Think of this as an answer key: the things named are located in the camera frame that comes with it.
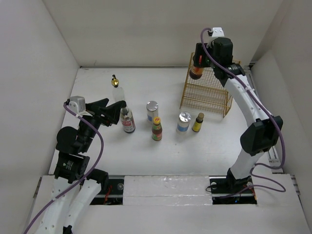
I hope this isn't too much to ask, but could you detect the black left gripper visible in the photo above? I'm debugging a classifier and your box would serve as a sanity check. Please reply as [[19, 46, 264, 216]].
[[79, 97, 122, 151]]

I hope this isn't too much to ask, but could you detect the red lid chili sauce jar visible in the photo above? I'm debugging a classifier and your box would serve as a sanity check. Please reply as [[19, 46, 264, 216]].
[[189, 66, 204, 80]]

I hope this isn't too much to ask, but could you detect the silver lid spice shaker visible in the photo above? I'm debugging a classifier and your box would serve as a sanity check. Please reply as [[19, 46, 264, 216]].
[[146, 100, 158, 123]]

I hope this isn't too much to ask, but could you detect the silver lid salt shaker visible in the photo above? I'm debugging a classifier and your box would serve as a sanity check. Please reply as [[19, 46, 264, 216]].
[[176, 112, 192, 134]]

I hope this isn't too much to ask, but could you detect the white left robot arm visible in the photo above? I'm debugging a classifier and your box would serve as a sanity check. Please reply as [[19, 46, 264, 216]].
[[30, 96, 126, 234]]

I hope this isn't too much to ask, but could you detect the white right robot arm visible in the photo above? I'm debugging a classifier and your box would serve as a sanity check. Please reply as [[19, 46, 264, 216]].
[[190, 37, 284, 198]]

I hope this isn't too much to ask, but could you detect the clear gold spout oil bottle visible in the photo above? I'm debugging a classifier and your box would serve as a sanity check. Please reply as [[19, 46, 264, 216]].
[[111, 75, 125, 102]]

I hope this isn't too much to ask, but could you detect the black cap vinegar bottle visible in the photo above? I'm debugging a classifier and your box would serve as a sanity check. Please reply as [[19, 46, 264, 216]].
[[120, 106, 136, 134]]

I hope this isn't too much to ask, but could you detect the yellow cap red sauce bottle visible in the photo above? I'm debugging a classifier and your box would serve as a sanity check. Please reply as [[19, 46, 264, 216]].
[[152, 117, 162, 141]]

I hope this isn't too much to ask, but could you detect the small yellow label bottle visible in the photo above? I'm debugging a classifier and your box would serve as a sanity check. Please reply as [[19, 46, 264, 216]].
[[192, 113, 204, 132]]

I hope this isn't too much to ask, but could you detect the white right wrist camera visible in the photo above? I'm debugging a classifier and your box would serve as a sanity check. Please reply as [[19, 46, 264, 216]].
[[208, 27, 224, 38]]

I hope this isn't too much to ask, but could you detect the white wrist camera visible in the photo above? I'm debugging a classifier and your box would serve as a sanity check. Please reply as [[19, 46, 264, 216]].
[[68, 96, 87, 116], [208, 27, 224, 38]]

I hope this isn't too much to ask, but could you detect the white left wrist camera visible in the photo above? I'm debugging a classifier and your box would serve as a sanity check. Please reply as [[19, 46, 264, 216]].
[[68, 96, 87, 116]]

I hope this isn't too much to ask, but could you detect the gold wire mesh rack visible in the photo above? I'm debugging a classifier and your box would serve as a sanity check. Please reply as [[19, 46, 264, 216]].
[[180, 68, 233, 117]]

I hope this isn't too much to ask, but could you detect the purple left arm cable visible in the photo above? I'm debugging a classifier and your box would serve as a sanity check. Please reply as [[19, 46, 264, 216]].
[[23, 102, 104, 234]]

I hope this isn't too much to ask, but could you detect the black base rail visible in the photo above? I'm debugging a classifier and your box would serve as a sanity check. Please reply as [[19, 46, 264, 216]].
[[91, 175, 257, 206]]

